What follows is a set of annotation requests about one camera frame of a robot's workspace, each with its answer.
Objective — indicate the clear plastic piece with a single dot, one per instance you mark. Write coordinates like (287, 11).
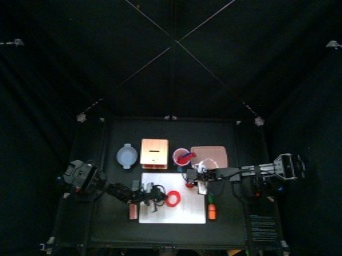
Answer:
(207, 164)

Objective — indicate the small red toy piece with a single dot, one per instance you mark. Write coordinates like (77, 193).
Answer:
(189, 185)

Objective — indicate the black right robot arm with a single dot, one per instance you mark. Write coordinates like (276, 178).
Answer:
(267, 168)

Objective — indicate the white text label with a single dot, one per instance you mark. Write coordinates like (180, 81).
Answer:
(262, 227)

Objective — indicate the silver frame corner bracket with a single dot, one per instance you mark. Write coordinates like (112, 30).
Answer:
(16, 42)
(259, 121)
(169, 117)
(332, 44)
(80, 117)

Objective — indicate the pale blue bowl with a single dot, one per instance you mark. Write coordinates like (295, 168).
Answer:
(127, 156)

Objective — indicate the orange tool green tip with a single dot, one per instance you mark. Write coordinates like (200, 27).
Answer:
(211, 210)

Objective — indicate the pink cup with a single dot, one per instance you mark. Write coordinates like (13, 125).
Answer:
(177, 159)

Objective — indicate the copper coloured box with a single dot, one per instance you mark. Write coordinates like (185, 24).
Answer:
(153, 153)

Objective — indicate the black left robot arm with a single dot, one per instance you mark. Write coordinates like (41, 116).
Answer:
(84, 178)

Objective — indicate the pink square tray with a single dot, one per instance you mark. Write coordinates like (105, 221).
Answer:
(215, 153)

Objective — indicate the white rectangular mat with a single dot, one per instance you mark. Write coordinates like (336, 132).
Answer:
(187, 210)

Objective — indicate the pink rectangular block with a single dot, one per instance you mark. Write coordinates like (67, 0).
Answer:
(132, 211)

